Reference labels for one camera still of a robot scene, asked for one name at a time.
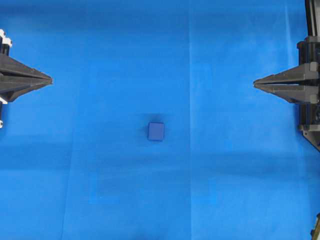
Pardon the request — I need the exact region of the blue table mat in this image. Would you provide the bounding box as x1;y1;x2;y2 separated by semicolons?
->
0;0;320;240

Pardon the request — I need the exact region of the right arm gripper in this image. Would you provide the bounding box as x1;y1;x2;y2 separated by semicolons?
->
252;36;320;152

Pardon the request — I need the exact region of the blue block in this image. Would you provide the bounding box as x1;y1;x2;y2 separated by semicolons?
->
147;122;165;142

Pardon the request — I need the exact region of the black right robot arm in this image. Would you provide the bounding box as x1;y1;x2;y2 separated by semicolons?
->
253;0;320;150

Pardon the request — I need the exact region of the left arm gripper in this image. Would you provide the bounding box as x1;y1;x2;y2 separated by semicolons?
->
0;28;54;128

